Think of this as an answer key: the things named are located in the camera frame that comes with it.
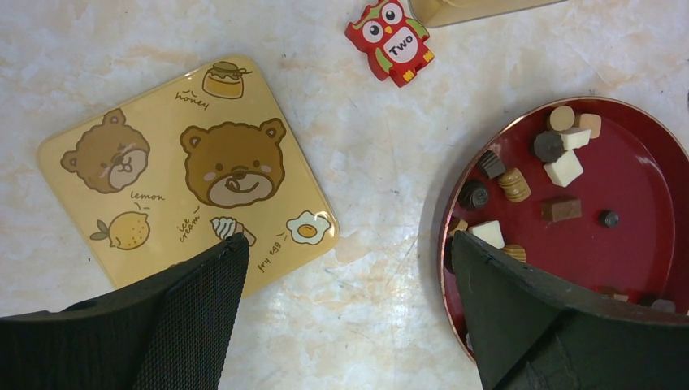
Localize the small dark round chocolate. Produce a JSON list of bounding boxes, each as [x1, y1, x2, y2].
[[598, 210, 620, 228]]

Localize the brown rectangular chocolate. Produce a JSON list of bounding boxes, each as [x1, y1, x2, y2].
[[540, 196, 583, 223]]

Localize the gold bear tin lid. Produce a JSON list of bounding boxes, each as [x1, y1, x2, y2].
[[37, 54, 339, 296]]

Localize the tan round chocolate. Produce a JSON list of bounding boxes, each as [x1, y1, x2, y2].
[[546, 106, 576, 132]]

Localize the dark ridged square chocolate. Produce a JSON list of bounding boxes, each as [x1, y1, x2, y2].
[[478, 150, 506, 180]]

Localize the white square chocolate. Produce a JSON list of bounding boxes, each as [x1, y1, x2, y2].
[[559, 128, 592, 150], [468, 220, 505, 249], [544, 150, 583, 188]]

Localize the brown block chocolate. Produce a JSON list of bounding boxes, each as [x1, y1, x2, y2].
[[597, 286, 629, 302]]

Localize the dark flower chocolate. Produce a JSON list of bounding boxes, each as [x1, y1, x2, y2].
[[531, 131, 565, 163]]

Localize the caramel ridged chocolate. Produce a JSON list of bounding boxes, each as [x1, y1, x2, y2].
[[502, 244, 527, 262], [498, 167, 532, 203]]

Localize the tan square chocolate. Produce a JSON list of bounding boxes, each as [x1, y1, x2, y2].
[[574, 113, 602, 139]]

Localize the small caramel chocolate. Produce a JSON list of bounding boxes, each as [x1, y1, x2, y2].
[[447, 217, 468, 236]]

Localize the dark heart chocolate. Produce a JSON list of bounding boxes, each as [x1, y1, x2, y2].
[[638, 295, 676, 313]]

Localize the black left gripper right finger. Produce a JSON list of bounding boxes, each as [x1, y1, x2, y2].
[[452, 232, 688, 389]]

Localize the red round tray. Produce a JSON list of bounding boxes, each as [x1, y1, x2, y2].
[[437, 96, 688, 353]]

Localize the dark swirl chocolate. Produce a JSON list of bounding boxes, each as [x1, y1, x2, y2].
[[457, 180, 490, 211]]

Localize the gold chocolate box tin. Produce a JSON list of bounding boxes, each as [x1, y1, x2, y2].
[[409, 0, 559, 28]]

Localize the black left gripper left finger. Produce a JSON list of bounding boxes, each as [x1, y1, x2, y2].
[[1, 233, 249, 389]]

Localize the red owl toy block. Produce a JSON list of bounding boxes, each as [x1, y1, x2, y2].
[[344, 0, 435, 88]]

